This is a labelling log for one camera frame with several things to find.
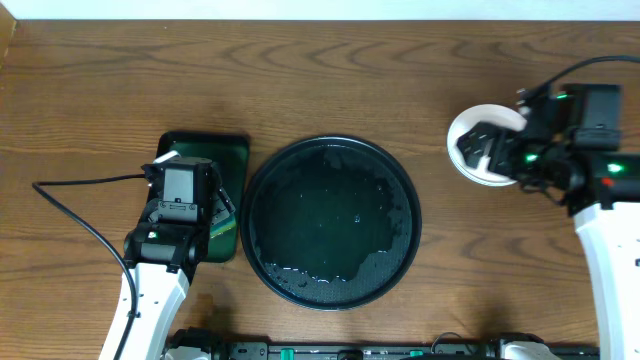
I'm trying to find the mint plate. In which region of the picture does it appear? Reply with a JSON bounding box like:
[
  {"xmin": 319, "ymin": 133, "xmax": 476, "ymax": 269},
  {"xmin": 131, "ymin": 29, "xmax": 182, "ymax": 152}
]
[{"xmin": 449, "ymin": 149, "xmax": 515, "ymax": 187}]

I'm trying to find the round black tray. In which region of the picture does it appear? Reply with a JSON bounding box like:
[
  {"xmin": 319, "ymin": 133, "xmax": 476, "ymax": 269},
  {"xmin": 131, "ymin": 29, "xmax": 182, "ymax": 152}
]
[{"xmin": 239, "ymin": 135, "xmax": 422, "ymax": 311}]

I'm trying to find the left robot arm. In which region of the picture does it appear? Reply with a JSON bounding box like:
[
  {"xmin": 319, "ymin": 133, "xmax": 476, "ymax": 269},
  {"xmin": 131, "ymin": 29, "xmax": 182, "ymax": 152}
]
[{"xmin": 99, "ymin": 151, "xmax": 229, "ymax": 359}]

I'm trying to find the green sponge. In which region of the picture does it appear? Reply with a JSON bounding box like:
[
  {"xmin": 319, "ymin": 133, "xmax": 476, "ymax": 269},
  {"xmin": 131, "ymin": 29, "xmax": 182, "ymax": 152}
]
[{"xmin": 210, "ymin": 214, "xmax": 236, "ymax": 239}]

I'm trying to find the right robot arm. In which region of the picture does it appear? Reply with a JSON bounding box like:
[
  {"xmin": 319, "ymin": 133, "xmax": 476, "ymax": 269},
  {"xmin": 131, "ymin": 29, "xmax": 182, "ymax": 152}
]
[{"xmin": 447, "ymin": 84, "xmax": 639, "ymax": 359}]

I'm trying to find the rectangular black tray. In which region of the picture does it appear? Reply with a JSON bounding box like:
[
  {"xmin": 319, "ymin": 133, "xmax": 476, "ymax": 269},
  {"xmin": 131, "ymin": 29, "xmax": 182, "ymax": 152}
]
[{"xmin": 155, "ymin": 131, "xmax": 249, "ymax": 263}]

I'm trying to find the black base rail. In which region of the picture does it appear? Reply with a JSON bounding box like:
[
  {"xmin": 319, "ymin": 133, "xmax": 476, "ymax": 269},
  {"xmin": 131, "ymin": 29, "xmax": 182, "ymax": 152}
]
[{"xmin": 161, "ymin": 328, "xmax": 600, "ymax": 360}]

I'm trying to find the white plate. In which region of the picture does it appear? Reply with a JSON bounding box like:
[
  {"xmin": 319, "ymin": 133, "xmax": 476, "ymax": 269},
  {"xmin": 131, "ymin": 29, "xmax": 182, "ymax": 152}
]
[{"xmin": 446, "ymin": 103, "xmax": 529, "ymax": 184}]

